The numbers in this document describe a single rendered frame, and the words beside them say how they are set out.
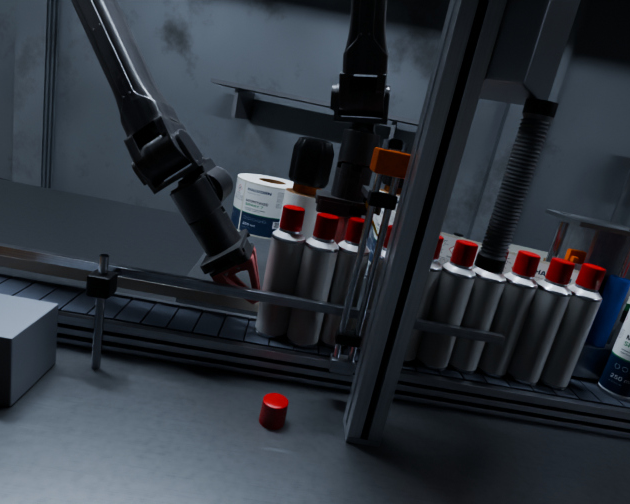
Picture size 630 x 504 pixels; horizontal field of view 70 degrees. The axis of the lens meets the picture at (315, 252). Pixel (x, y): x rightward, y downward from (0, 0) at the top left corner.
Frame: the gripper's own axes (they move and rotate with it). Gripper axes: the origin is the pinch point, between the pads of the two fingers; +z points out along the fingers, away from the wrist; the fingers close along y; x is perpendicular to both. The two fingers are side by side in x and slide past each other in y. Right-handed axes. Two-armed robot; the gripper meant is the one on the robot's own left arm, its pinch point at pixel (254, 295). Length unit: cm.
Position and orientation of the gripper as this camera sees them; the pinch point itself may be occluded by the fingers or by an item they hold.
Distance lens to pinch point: 71.3
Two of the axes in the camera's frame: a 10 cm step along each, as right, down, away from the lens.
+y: -0.4, -3.1, 9.5
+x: -8.9, 4.4, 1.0
